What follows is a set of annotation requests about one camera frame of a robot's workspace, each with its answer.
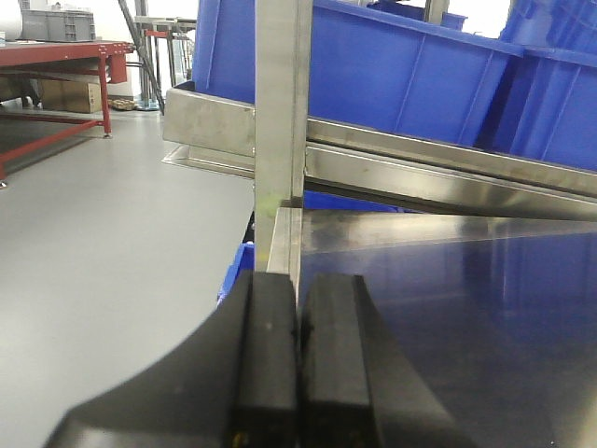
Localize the grey plastic crate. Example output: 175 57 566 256
21 9 96 42

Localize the red metal table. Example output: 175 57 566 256
1 40 134 189

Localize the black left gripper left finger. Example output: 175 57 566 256
46 271 298 447

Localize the blue crate below table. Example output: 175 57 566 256
216 242 255 303

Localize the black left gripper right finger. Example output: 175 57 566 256
300 273 475 447

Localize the blue crate right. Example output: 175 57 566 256
487 1 596 170

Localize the cardboard box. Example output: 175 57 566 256
39 79 102 114

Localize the stainless steel shelf rack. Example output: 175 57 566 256
160 0 597 287

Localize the blue crate left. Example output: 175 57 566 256
192 1 523 146

